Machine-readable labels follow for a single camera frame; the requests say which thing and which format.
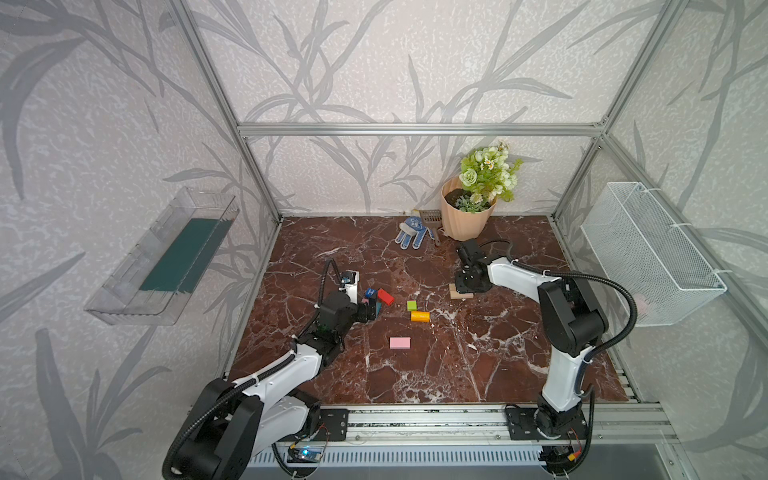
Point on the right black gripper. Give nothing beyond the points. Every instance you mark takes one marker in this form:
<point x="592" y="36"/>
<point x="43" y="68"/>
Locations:
<point x="470" y="276"/>

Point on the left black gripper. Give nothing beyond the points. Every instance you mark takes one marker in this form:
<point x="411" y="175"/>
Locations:
<point x="365" y="310"/>

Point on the natural wood block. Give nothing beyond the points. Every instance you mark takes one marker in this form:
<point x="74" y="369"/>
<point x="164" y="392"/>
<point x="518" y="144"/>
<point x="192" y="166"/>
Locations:
<point x="456" y="295"/>

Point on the pink block front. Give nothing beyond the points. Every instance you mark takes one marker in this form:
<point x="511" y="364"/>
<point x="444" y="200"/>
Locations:
<point x="400" y="343"/>

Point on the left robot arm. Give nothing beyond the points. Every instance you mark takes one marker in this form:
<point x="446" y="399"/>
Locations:
<point x="233" y="420"/>

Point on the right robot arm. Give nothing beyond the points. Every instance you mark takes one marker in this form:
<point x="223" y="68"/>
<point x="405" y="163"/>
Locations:
<point x="573" y="322"/>

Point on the red block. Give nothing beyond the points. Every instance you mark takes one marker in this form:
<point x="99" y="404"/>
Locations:
<point x="385" y="297"/>

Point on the yellow cylinder block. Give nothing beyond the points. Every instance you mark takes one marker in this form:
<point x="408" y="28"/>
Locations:
<point x="419" y="316"/>

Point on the beige flower pot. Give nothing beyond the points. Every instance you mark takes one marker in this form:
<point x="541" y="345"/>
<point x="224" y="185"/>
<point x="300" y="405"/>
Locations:
<point x="459" y="225"/>

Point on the small brown rake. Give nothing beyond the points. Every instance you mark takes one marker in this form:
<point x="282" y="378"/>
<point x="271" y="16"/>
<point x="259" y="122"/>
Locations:
<point x="432" y="220"/>

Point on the blue white garden glove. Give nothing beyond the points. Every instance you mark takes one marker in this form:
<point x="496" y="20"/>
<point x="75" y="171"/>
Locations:
<point x="412" y="233"/>

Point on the green white artificial flowers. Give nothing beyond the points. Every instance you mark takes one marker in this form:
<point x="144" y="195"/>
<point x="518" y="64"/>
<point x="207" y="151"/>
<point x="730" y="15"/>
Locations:
<point x="487" y="176"/>

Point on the left controller board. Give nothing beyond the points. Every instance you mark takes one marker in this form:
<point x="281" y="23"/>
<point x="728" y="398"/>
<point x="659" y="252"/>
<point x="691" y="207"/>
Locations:
<point x="305" y="454"/>

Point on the green mat in tray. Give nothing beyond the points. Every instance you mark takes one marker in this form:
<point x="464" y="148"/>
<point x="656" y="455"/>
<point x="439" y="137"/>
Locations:
<point x="183" y="264"/>

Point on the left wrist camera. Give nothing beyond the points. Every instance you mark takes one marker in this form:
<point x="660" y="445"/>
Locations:
<point x="349" y="284"/>

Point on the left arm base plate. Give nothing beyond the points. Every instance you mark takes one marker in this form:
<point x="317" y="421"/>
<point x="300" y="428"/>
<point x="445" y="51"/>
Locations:
<point x="328" y="423"/>

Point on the aluminium front rail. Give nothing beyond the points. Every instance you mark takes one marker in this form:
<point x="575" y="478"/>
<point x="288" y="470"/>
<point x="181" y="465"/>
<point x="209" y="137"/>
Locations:
<point x="485" y="424"/>

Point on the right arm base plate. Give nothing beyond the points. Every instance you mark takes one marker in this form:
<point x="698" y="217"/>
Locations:
<point x="544" y="423"/>

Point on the white wire mesh basket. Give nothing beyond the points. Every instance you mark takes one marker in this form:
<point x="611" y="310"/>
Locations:
<point x="640" y="246"/>

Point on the aluminium frame crossbar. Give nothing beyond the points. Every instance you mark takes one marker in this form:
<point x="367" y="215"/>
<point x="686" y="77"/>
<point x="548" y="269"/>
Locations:
<point x="248" y="130"/>

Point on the clear plastic wall tray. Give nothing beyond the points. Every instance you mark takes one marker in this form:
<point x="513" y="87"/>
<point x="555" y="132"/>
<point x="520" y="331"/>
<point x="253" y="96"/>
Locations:
<point x="119" y="301"/>

